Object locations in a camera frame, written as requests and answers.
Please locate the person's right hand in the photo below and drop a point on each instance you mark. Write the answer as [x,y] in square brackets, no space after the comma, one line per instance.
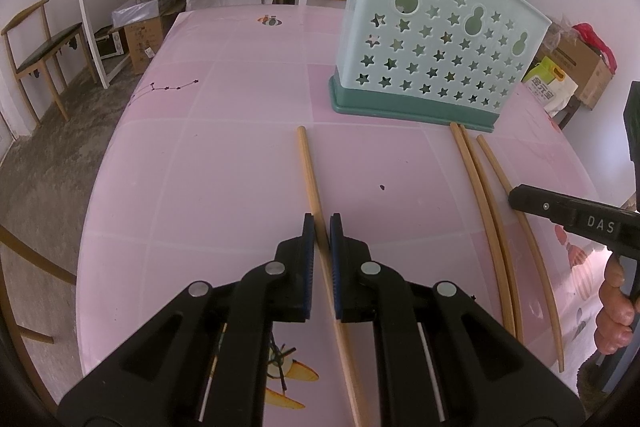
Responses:
[612,317]

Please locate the mint green utensil holder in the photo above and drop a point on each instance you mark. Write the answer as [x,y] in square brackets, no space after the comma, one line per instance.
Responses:
[390,107]

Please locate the clear plastic wrapped box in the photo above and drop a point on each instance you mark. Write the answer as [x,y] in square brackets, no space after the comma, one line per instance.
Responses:
[145,4]

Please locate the small white appliance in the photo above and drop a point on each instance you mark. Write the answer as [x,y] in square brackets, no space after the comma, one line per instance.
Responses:
[110,44]

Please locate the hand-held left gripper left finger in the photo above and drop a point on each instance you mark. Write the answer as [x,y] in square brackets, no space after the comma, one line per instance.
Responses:
[310,267]

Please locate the labelled cardboard box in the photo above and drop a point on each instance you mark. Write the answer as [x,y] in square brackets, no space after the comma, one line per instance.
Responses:
[142,42]

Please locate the wooden chopstick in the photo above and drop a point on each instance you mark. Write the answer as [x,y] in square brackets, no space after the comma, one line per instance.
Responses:
[484,177]
[472,177]
[492,159]
[307,167]

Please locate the yellow and white rice bag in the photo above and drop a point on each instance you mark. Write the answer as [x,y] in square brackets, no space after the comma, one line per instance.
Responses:
[550,89]

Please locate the wooden chair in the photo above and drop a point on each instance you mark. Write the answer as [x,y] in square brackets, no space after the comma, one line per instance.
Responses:
[50,42]
[40,264]

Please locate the open cardboard box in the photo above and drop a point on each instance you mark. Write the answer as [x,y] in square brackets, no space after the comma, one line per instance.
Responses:
[585,67]

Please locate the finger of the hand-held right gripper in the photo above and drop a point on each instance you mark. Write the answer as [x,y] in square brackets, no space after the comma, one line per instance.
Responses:
[532,203]

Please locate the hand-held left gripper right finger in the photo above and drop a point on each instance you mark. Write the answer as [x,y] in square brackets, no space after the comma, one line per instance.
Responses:
[334,267]

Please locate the small red plastic bag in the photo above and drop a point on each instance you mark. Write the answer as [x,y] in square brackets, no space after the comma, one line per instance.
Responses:
[592,38]

